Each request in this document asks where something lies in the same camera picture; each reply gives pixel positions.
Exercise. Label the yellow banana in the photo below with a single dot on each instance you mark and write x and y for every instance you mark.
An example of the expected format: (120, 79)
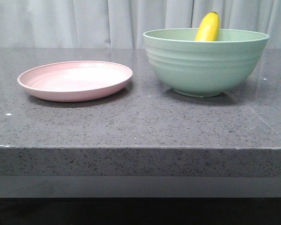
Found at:
(209, 27)

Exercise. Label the green bowl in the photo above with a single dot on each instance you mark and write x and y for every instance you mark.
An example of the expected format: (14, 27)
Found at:
(199, 68)

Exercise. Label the pink plate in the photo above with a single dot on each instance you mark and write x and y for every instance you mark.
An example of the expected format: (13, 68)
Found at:
(74, 81)

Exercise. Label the white curtain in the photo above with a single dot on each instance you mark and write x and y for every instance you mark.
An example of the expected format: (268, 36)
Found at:
(121, 23)

